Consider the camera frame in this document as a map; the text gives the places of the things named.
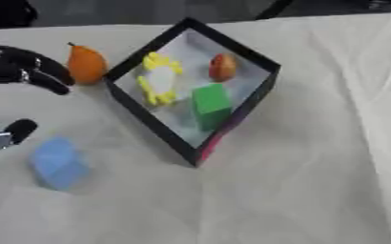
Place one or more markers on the black bag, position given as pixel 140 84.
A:
pixel 5 12

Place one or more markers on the yellow and white soft toy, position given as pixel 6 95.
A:
pixel 161 79

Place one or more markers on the black box white inside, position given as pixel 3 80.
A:
pixel 189 132

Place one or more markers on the black tripod leg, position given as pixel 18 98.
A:
pixel 273 9

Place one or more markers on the light blue block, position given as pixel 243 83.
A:
pixel 58 163

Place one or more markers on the red orange toy fruit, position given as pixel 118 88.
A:
pixel 223 67

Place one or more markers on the green block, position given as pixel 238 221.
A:
pixel 211 105

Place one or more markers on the orange toy pear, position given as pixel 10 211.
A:
pixel 85 65

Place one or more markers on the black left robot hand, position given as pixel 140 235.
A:
pixel 15 65

